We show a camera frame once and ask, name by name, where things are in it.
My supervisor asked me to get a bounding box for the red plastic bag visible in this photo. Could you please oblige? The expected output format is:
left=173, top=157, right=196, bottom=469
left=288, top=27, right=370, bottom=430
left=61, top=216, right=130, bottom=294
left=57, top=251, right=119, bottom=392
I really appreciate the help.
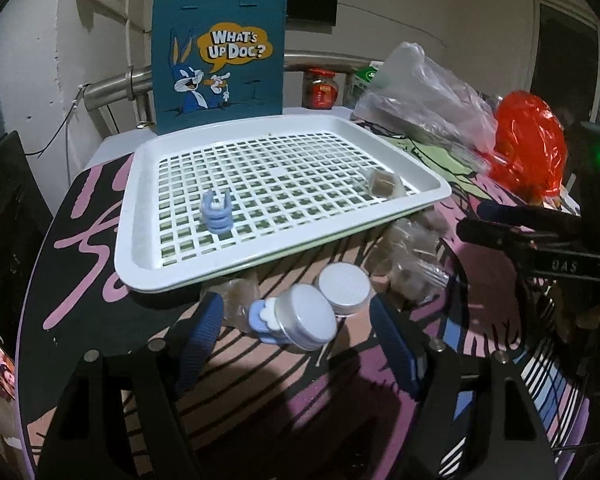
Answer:
left=486, top=90, right=568, bottom=205

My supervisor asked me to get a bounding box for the metal bed rail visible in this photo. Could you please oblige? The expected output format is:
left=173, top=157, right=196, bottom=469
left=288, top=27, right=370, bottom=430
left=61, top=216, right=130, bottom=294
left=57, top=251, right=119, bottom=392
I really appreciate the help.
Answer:
left=83, top=50, right=373, bottom=128

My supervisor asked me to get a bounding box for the black cabinet under bottle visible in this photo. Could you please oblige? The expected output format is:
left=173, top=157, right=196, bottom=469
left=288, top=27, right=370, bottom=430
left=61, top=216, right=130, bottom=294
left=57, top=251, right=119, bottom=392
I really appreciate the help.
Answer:
left=0, top=131, right=52, bottom=356

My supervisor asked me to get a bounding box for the blue hair claw clip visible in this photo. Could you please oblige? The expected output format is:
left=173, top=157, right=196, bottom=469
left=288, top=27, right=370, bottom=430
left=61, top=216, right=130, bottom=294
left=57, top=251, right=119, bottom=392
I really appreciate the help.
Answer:
left=200, top=188, right=234, bottom=235

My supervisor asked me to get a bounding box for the clear plastic bag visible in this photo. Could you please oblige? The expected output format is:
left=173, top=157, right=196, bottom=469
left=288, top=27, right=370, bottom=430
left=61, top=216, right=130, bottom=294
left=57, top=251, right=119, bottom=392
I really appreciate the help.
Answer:
left=353, top=42, right=496, bottom=174

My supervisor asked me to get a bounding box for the green white carton box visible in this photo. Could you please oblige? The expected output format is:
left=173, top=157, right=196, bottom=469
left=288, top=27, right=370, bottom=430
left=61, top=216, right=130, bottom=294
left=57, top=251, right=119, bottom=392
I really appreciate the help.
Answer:
left=342, top=61, right=384, bottom=110

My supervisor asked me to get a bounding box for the brown snack cube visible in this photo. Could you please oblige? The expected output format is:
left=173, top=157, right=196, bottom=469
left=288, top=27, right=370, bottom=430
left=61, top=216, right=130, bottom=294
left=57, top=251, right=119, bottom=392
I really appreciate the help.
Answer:
left=364, top=207, right=450, bottom=275
left=362, top=168, right=406, bottom=200
left=388, top=250, right=450, bottom=304
left=201, top=270, right=262, bottom=333

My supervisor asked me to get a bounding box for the smartphone with lit screen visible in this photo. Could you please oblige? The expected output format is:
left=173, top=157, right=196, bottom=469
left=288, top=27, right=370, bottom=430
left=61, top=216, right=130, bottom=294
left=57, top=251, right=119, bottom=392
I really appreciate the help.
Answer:
left=0, top=346, right=16, bottom=400

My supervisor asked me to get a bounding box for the white perforated plastic tray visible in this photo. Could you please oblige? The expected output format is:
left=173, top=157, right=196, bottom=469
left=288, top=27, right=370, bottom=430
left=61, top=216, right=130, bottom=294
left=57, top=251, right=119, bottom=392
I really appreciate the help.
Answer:
left=114, top=114, right=451, bottom=294

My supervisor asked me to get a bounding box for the red lidded sauce jar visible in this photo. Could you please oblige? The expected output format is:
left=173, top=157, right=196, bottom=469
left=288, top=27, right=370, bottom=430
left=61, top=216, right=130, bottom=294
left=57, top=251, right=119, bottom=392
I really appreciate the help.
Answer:
left=302, top=67, right=339, bottom=110

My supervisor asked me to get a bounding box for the teal Bugs Bunny felt bag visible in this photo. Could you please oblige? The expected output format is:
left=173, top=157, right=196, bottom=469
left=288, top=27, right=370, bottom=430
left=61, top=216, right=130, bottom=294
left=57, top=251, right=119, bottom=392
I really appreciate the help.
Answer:
left=151, top=0, right=287, bottom=134

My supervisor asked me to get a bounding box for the blue flower hair clip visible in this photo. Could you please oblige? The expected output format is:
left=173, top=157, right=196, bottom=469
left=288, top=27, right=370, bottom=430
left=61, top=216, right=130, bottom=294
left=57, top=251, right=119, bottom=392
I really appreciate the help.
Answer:
left=248, top=298, right=289, bottom=346

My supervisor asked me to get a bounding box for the cartoon printed bed blanket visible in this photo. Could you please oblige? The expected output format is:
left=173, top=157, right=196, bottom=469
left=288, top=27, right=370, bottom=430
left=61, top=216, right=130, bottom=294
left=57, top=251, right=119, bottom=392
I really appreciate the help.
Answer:
left=14, top=104, right=596, bottom=480

